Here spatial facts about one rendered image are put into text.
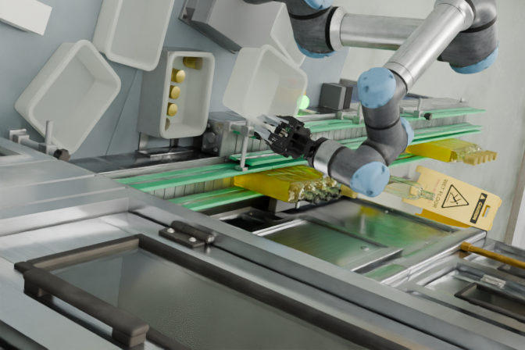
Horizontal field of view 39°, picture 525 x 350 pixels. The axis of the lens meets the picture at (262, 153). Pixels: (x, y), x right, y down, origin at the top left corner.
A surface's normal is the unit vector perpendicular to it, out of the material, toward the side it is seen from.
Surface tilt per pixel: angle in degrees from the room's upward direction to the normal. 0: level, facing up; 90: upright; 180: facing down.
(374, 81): 90
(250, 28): 0
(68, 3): 0
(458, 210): 75
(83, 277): 90
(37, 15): 0
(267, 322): 90
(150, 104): 90
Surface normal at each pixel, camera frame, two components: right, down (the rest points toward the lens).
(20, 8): 0.79, 0.24
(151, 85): -0.59, 0.08
